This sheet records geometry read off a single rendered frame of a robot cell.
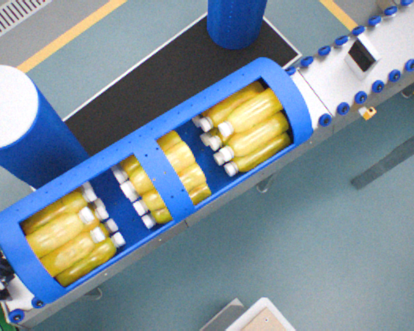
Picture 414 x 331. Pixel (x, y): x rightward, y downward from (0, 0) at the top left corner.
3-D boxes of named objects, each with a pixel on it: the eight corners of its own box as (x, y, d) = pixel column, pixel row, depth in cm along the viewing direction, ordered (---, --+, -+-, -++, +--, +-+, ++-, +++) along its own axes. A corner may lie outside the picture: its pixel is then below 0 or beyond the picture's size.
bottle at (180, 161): (180, 140, 136) (121, 176, 133) (184, 139, 129) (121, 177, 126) (193, 161, 136) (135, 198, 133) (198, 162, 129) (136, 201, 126)
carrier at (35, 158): (72, 134, 238) (25, 170, 233) (7, 48, 154) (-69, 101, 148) (106, 177, 233) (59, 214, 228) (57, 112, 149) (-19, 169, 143)
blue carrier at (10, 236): (299, 149, 156) (325, 123, 129) (61, 301, 142) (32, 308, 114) (250, 79, 161) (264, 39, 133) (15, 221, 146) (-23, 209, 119)
